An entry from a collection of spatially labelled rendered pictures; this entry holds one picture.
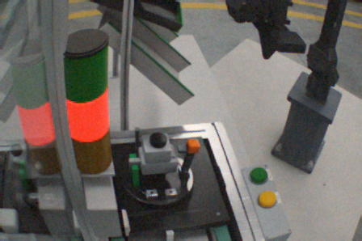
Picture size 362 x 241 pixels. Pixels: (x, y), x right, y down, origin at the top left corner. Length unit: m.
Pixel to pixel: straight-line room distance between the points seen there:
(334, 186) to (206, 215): 0.44
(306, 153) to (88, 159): 0.70
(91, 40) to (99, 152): 0.12
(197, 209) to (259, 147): 0.36
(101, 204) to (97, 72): 0.15
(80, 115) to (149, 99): 0.79
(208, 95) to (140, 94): 0.19
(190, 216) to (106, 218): 0.33
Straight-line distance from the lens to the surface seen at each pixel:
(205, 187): 0.80
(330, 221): 0.97
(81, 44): 0.34
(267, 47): 0.69
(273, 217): 0.79
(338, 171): 1.10
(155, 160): 0.71
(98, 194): 0.44
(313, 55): 0.88
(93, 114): 0.37
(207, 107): 1.14
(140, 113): 1.11
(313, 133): 0.97
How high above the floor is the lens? 1.59
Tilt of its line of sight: 42 degrees down
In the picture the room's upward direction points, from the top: 6 degrees clockwise
